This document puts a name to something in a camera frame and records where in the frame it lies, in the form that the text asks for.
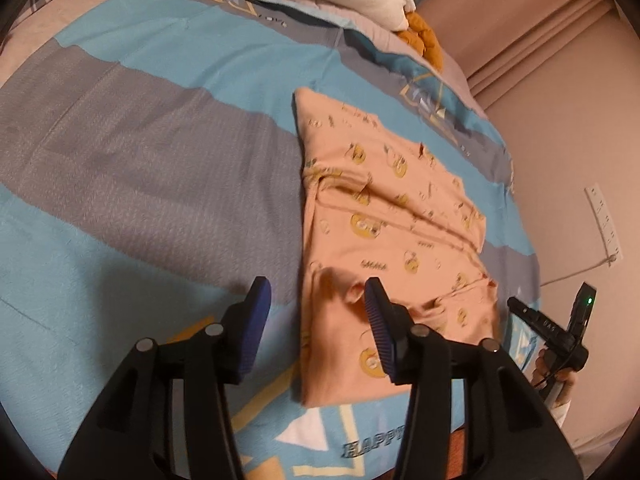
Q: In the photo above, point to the pink cartoon print garment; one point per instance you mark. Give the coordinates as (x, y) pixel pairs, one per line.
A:
(380, 205)

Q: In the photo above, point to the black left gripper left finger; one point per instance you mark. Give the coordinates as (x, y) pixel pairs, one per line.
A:
(127, 433)

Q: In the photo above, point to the white power strip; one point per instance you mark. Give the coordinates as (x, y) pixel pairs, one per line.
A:
(605, 224)

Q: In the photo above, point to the person's right hand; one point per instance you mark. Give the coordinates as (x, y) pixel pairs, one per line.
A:
(566, 378)

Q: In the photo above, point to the blue grey patterned bed sheet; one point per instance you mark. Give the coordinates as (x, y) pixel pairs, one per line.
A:
(150, 169)

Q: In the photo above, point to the pink mauve bed cover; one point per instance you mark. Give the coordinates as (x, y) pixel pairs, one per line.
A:
(33, 29)

